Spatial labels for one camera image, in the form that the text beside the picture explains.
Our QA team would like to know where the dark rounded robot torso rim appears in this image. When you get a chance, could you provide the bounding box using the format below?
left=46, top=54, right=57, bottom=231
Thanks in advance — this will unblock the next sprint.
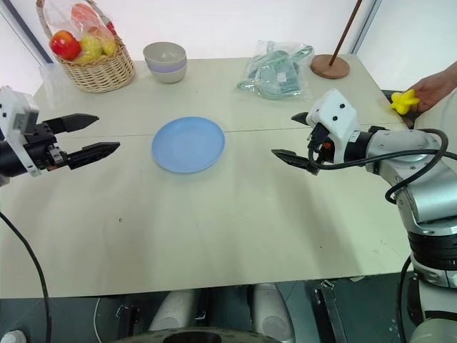
left=123, top=326, right=267, bottom=343

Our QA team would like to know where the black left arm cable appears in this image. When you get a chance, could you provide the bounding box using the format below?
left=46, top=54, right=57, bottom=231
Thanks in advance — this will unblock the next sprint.
left=0, top=210, right=51, bottom=343

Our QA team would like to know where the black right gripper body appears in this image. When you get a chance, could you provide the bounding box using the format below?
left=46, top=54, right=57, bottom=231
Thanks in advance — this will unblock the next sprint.
left=307, top=123, right=336, bottom=164

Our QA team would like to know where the clear plastic fruit bag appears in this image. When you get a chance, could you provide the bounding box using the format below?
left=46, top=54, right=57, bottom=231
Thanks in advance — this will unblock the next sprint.
left=43, top=0, right=119, bottom=64

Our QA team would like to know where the small yellow fruit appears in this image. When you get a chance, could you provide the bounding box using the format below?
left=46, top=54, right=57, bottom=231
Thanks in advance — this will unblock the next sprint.
left=101, top=36, right=118, bottom=56

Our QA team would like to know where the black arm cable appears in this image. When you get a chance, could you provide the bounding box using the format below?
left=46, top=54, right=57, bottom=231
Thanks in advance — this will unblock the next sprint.
left=308, top=128, right=449, bottom=205
left=0, top=210, right=51, bottom=343

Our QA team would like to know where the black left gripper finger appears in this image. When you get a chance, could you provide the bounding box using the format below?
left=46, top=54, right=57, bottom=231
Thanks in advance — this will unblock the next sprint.
left=66, top=141, right=121, bottom=170
left=42, top=113, right=100, bottom=135

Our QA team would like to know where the clear bag of packets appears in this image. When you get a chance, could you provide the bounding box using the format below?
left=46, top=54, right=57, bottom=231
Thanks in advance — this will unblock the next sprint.
left=236, top=39, right=316, bottom=101

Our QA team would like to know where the white rounded robot leg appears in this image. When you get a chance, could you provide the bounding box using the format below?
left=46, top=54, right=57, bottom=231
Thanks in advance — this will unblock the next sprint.
left=147, top=288, right=196, bottom=333
left=252, top=283, right=296, bottom=343

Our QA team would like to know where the brown wooden stand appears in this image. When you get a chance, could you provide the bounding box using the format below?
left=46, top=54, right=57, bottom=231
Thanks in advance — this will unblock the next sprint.
left=310, top=0, right=363, bottom=79

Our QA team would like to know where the beige bowl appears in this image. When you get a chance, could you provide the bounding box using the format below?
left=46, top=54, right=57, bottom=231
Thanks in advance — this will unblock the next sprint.
left=142, top=41, right=188, bottom=67

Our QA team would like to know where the yellow toy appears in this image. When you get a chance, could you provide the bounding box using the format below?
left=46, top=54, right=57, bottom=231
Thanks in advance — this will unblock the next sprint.
left=389, top=89, right=420, bottom=116

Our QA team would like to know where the purple bowl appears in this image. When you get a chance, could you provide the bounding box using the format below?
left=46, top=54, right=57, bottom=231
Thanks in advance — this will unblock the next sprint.
left=146, top=58, right=189, bottom=75

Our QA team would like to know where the blue plastic plate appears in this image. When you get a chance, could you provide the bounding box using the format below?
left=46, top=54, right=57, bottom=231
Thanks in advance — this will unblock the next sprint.
left=151, top=116, right=226, bottom=175

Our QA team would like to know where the woven wicker basket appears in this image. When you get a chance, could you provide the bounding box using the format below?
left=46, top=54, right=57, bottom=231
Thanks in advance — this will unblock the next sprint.
left=36, top=0, right=137, bottom=94

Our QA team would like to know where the person's bare hand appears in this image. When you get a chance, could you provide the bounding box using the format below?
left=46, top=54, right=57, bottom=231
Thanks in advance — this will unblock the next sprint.
left=409, top=75, right=451, bottom=114

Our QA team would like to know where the white bowl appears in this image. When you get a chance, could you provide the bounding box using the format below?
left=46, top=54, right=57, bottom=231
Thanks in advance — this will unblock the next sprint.
left=149, top=65, right=189, bottom=84

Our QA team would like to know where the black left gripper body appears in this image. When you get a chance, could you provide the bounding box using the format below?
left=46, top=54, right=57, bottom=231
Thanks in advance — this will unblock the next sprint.
left=22, top=121, right=69, bottom=172

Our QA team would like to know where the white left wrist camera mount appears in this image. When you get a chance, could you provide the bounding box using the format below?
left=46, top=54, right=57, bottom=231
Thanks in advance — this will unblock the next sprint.
left=0, top=86, right=40, bottom=177

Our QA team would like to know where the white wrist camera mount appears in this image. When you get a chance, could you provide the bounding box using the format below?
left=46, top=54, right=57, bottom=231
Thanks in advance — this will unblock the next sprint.
left=307, top=89, right=360, bottom=164
left=0, top=86, right=40, bottom=177

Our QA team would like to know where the yellow-green apple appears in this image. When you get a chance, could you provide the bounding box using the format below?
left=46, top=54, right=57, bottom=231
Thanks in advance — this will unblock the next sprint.
left=79, top=33, right=105, bottom=61

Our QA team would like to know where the crumpled clear plastic bag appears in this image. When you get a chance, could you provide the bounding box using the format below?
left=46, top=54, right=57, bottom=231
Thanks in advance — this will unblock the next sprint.
left=37, top=62, right=76, bottom=109

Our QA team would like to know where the red apple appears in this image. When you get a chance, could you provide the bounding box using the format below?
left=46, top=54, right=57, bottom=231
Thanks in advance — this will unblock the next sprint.
left=49, top=30, right=81, bottom=61

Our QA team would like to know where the thin white cable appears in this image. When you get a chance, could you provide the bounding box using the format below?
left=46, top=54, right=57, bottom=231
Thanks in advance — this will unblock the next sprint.
left=93, top=296, right=105, bottom=343

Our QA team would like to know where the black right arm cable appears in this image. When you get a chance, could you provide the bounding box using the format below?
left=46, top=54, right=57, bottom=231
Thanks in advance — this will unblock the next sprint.
left=308, top=128, right=449, bottom=205

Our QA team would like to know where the black metal bracket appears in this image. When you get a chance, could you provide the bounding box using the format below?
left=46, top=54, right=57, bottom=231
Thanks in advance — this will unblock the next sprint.
left=115, top=302, right=143, bottom=337

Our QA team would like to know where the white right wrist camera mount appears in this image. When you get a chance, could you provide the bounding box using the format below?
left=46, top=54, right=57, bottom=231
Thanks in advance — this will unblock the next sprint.
left=307, top=89, right=360, bottom=164

